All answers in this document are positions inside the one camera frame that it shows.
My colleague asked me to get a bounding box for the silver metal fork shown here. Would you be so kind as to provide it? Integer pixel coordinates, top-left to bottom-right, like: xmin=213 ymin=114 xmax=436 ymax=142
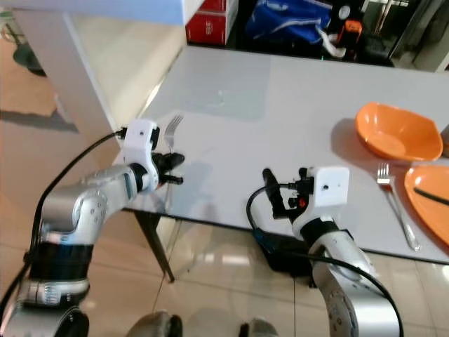
xmin=164 ymin=114 xmax=185 ymax=154
xmin=376 ymin=162 xmax=422 ymax=252

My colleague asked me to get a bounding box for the black box under table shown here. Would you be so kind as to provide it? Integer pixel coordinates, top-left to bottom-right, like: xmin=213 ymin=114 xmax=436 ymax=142
xmin=255 ymin=227 xmax=325 ymax=287

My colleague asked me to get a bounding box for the black metal table leg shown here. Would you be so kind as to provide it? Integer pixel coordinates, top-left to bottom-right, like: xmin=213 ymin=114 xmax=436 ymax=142
xmin=133 ymin=209 xmax=177 ymax=284

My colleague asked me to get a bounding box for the orange plastic bowl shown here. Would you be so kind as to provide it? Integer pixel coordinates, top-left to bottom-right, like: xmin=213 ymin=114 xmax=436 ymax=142
xmin=355 ymin=101 xmax=445 ymax=163

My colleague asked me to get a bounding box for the black utensil on plate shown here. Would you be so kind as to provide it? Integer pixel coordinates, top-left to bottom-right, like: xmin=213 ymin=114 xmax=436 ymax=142
xmin=413 ymin=185 xmax=449 ymax=209

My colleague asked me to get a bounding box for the orange plastic plate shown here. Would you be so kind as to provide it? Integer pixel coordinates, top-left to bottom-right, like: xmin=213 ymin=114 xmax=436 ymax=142
xmin=404 ymin=165 xmax=449 ymax=248

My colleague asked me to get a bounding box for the red cardboard box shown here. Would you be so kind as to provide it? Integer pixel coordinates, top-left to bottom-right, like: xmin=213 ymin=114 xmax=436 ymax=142
xmin=185 ymin=0 xmax=240 ymax=47

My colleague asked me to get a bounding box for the grey robot right foot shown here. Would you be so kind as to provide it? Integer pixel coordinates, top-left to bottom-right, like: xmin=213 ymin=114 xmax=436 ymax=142
xmin=238 ymin=319 xmax=286 ymax=337

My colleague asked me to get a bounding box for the grey robot foot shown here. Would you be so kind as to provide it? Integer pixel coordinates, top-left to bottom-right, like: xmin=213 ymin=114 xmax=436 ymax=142
xmin=129 ymin=312 xmax=184 ymax=337
xmin=238 ymin=319 xmax=286 ymax=337

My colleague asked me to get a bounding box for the grey robot left foot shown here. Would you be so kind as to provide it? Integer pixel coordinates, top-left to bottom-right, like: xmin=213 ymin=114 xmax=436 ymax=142
xmin=129 ymin=312 xmax=184 ymax=337

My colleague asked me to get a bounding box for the orange and black tool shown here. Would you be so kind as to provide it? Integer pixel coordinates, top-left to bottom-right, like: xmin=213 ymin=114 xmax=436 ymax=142
xmin=342 ymin=18 xmax=366 ymax=44

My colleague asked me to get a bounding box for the blue fabric bag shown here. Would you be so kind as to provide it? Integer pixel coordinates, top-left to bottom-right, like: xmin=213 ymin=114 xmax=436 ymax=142
xmin=244 ymin=0 xmax=332 ymax=47

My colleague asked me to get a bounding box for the teal round plate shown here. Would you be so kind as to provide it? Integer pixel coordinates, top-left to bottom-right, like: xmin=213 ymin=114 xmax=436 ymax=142
xmin=12 ymin=44 xmax=43 ymax=75

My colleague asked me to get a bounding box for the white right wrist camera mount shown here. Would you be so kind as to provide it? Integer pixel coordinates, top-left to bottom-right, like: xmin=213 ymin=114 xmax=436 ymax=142
xmin=293 ymin=166 xmax=351 ymax=229

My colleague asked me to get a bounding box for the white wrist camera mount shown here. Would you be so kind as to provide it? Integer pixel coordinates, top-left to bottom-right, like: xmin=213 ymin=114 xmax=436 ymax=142
xmin=122 ymin=119 xmax=161 ymax=173
xmin=293 ymin=166 xmax=351 ymax=229

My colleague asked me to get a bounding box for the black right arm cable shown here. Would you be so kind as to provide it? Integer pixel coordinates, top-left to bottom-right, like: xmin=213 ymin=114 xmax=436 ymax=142
xmin=246 ymin=183 xmax=405 ymax=337

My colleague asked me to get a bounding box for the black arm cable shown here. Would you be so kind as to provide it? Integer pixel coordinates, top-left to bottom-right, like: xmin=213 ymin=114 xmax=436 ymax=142
xmin=0 ymin=128 xmax=128 ymax=331
xmin=246 ymin=183 xmax=405 ymax=337

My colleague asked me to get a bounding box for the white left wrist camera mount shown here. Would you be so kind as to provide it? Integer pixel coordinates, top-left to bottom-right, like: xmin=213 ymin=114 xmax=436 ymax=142
xmin=122 ymin=119 xmax=161 ymax=173

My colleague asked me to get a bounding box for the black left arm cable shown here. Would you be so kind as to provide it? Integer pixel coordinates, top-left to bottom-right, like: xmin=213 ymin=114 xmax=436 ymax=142
xmin=0 ymin=128 xmax=128 ymax=331

